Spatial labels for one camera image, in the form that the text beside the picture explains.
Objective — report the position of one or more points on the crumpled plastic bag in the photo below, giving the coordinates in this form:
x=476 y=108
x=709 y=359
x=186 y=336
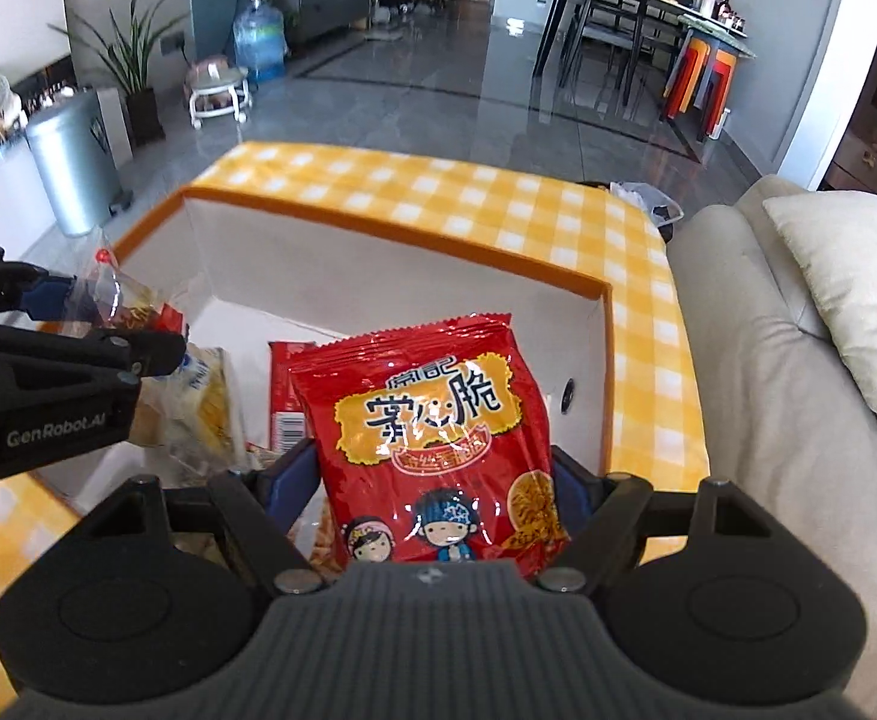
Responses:
x=644 y=199

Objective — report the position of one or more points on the yellow snack packet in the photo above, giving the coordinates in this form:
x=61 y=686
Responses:
x=205 y=405

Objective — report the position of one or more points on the stack of orange stools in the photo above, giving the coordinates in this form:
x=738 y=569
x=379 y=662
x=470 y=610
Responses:
x=689 y=79

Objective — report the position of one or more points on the grey metal trash bin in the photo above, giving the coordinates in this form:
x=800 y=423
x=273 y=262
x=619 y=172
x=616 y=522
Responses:
x=70 y=165

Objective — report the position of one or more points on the long red snack packet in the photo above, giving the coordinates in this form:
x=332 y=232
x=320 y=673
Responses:
x=288 y=397

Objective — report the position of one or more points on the white rolling stool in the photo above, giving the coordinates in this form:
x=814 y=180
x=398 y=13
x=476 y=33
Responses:
x=217 y=90

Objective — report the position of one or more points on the glass dining table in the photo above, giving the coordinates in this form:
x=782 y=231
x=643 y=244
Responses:
x=716 y=34

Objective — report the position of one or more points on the potted plant in black pot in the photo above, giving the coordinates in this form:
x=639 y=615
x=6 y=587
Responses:
x=145 y=116

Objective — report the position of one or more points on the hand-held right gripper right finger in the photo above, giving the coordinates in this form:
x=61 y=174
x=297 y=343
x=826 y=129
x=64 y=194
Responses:
x=567 y=487

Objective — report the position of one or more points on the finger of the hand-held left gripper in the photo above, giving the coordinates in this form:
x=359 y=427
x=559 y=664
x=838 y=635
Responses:
x=48 y=296
x=108 y=360

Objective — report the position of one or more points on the cream pillow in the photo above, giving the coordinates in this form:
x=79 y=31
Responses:
x=858 y=300

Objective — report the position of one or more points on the orange cardboard box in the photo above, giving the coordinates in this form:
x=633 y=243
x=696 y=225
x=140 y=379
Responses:
x=408 y=270

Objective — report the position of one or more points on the clear packet with dark red snack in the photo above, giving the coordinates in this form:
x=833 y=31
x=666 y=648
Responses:
x=123 y=300

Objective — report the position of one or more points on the red cartoon snack packet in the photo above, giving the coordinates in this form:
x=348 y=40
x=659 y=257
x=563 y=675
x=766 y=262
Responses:
x=423 y=420

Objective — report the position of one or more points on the beige sofa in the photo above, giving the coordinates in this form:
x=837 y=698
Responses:
x=768 y=427

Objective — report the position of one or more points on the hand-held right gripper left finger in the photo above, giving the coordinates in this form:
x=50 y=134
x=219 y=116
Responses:
x=295 y=480

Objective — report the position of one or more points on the blue water jug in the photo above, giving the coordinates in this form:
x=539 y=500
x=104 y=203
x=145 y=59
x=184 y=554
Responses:
x=258 y=37

